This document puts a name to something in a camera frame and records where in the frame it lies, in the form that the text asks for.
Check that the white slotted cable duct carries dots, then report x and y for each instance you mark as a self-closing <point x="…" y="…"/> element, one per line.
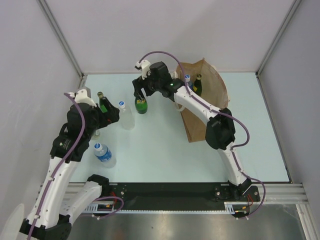
<point x="102" y="209"/>

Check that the blue label bottle front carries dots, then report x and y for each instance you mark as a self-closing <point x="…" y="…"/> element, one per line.
<point x="103" y="153"/>

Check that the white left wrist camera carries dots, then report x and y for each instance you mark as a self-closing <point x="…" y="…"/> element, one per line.
<point x="82" y="95"/>

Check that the green glass bottle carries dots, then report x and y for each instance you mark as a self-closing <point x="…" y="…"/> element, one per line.
<point x="141" y="105"/>
<point x="197" y="85"/>

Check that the aluminium frame rail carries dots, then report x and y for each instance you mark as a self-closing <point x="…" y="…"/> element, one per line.
<point x="276" y="193"/>

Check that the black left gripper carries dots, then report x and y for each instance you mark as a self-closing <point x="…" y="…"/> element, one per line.
<point x="111" y="116"/>

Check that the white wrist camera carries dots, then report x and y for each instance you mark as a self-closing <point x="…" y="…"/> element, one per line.
<point x="144" y="67"/>
<point x="82" y="95"/>

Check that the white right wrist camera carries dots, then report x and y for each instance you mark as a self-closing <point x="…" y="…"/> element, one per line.
<point x="144" y="67"/>

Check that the blue label bottle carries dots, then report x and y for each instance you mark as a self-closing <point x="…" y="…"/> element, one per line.
<point x="103" y="153"/>
<point x="187" y="79"/>

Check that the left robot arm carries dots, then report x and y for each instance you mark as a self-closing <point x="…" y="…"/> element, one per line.
<point x="49" y="220"/>

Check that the small clear glass bottle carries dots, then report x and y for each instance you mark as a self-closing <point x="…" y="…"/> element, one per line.
<point x="96" y="134"/>

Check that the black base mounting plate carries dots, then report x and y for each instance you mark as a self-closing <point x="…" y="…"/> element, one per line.
<point x="182" y="195"/>

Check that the green bottle red base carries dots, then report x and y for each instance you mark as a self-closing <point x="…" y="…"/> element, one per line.
<point x="103" y="102"/>

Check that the clear unlabelled plastic bottle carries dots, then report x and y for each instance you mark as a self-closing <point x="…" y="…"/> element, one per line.
<point x="126" y="117"/>

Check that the brown canvas tote bag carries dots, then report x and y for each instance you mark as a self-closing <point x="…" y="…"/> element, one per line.
<point x="214" y="92"/>

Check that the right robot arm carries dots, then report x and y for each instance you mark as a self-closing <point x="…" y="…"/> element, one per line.
<point x="220" y="129"/>

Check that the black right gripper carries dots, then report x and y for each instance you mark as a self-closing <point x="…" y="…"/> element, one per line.
<point x="139" y="84"/>

